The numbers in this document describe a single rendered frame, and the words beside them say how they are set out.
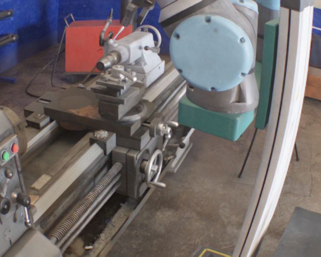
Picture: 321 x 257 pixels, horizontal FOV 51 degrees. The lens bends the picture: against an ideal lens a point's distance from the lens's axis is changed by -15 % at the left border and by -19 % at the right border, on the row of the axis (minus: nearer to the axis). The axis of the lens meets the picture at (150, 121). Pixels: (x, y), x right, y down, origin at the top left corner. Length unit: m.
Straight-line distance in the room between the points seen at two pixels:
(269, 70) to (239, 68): 0.32
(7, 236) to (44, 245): 0.17
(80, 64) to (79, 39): 0.34
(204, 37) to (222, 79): 0.08
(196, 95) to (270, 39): 0.25
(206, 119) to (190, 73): 0.24
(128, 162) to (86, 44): 2.99
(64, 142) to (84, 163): 0.43
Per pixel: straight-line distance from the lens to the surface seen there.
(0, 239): 1.33
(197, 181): 3.18
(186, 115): 0.92
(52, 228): 1.71
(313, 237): 1.55
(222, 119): 0.88
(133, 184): 2.06
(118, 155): 2.00
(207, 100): 0.88
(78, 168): 1.80
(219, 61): 0.66
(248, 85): 0.89
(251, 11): 0.85
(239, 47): 0.65
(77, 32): 4.80
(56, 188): 1.67
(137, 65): 2.60
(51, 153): 2.14
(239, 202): 2.99
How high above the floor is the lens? 1.84
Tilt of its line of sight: 27 degrees down
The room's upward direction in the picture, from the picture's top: 2 degrees clockwise
